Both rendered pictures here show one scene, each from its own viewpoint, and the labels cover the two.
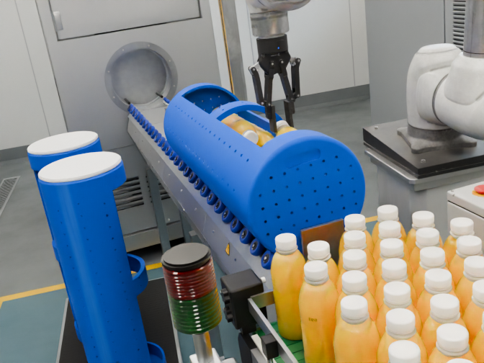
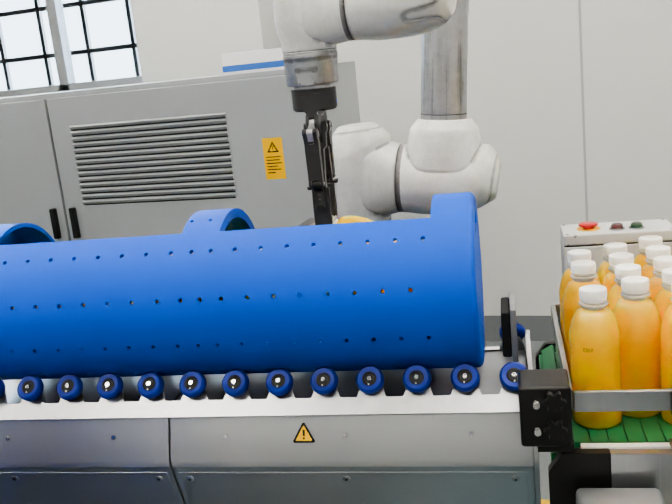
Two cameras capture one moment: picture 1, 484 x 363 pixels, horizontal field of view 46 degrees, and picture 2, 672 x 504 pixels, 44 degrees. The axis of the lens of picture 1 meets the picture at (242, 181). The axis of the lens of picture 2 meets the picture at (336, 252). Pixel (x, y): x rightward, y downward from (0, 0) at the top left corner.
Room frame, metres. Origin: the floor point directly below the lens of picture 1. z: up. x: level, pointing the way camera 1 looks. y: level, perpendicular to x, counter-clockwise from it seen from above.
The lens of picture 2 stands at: (0.73, 1.12, 1.46)
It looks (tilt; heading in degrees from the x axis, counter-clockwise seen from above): 13 degrees down; 299
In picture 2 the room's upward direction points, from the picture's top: 6 degrees counter-clockwise
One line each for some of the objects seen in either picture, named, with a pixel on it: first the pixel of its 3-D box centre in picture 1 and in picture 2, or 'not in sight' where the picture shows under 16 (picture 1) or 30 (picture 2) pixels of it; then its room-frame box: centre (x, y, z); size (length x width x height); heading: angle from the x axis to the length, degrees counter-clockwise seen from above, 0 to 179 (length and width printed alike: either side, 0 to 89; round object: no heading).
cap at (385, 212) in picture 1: (387, 212); (579, 256); (1.03, -0.27, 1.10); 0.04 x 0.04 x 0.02
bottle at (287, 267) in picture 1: (291, 289); (595, 360); (0.97, -0.06, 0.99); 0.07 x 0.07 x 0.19
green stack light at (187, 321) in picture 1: (194, 304); not in sight; (0.65, 0.08, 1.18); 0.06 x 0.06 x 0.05
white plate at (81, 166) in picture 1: (80, 166); not in sight; (1.88, 0.54, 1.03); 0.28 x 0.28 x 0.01
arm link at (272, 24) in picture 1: (269, 24); (311, 70); (1.42, -0.12, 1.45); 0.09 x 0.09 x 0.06
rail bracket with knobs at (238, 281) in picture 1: (245, 300); (545, 410); (1.02, 0.03, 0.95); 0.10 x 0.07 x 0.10; 107
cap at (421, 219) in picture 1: (423, 219); (615, 249); (0.98, -0.33, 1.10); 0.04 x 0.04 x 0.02
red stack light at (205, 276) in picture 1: (189, 274); not in sight; (0.65, 0.08, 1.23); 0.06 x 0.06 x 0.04
